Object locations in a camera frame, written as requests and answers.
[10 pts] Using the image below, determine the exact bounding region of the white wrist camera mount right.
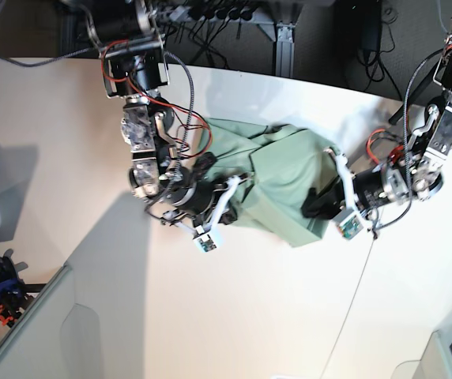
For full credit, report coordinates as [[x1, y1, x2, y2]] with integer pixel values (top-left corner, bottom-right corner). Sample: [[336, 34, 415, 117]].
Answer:
[[161, 174, 249, 253]]

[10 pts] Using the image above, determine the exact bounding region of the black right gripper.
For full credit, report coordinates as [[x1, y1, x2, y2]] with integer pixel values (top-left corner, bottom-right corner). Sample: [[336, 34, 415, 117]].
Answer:
[[166, 152, 238, 225]]

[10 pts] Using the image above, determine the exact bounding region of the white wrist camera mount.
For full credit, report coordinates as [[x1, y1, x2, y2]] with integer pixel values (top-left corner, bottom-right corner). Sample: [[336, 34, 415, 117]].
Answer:
[[161, 174, 249, 253], [325, 147, 366, 240]]

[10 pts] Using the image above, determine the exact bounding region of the light green T-shirt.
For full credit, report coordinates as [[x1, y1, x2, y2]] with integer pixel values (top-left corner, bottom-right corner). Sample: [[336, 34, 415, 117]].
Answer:
[[199, 118, 337, 247]]

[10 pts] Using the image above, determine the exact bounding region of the grey white partition panel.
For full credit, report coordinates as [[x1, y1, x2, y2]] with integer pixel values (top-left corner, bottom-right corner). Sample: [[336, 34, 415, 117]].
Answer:
[[0, 263, 104, 379]]

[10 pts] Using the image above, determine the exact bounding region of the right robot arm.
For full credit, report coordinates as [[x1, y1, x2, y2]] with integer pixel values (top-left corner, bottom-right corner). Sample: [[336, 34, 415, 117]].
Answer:
[[65, 1, 238, 227]]

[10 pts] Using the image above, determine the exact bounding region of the aluminium table leg frame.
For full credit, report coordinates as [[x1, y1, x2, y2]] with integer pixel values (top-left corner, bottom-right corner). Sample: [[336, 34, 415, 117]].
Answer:
[[269, 1, 303, 78]]

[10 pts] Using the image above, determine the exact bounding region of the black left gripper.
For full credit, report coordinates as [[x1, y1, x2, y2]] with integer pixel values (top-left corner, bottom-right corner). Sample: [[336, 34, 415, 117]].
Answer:
[[300, 167, 391, 220]]

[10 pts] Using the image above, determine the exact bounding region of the black power adapter right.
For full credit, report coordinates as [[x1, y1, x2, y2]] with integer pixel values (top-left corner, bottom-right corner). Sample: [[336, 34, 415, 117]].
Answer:
[[360, 0, 382, 51]]

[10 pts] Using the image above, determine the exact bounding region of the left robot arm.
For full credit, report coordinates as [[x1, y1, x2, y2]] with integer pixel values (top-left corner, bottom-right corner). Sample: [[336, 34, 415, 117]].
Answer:
[[301, 23, 452, 220]]

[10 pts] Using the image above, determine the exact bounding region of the blue orange clamp pile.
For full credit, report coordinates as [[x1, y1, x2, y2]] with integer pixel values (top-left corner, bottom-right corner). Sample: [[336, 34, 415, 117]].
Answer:
[[0, 257, 29, 328]]

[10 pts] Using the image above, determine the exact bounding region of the black power strip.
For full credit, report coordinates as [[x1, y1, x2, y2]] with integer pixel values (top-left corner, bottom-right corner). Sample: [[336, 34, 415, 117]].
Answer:
[[168, 1, 260, 23]]

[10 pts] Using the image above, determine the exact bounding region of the grey panel lower right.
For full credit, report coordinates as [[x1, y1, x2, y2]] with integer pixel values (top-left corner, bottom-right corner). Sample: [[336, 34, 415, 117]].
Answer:
[[390, 331, 452, 379]]

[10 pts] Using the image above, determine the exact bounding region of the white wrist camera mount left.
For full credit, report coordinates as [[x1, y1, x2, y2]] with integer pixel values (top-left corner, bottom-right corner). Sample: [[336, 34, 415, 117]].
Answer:
[[325, 147, 366, 240]]

